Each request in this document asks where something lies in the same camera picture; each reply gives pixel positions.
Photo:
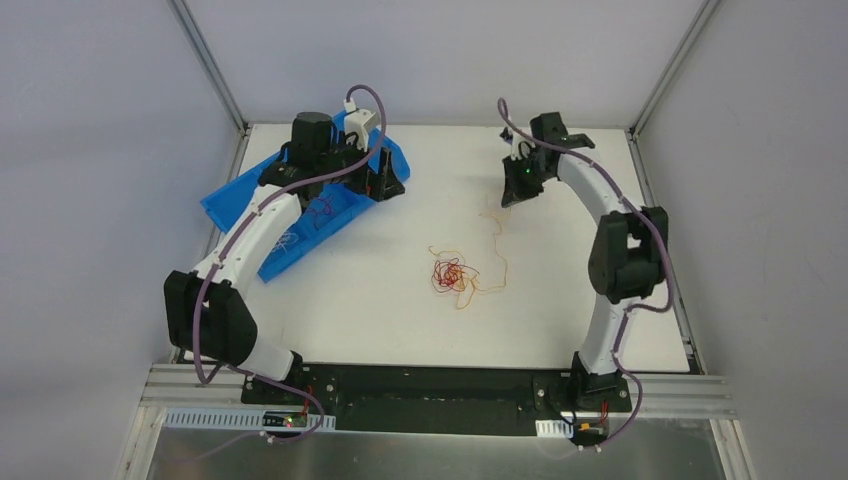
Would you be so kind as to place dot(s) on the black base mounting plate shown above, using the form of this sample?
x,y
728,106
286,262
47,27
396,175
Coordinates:
x,y
430,400

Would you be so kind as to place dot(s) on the aluminium frame rail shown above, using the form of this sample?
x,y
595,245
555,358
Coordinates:
x,y
681,427

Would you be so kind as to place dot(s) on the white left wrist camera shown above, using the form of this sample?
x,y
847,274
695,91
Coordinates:
x,y
358,124

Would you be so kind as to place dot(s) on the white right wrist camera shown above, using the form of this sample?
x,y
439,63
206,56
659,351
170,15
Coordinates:
x,y
520,147

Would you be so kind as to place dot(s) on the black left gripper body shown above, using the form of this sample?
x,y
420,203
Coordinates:
x,y
374,171

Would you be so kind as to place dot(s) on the blue plastic divided bin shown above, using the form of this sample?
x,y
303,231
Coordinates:
x,y
311,218

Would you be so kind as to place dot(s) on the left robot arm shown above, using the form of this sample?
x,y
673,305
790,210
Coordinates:
x,y
206,310

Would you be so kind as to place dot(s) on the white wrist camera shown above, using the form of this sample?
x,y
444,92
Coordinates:
x,y
358,124
520,147

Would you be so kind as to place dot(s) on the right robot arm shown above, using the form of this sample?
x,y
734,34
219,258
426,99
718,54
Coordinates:
x,y
627,258

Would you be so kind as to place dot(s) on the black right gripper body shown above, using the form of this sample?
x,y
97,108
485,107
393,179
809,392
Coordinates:
x,y
523,182

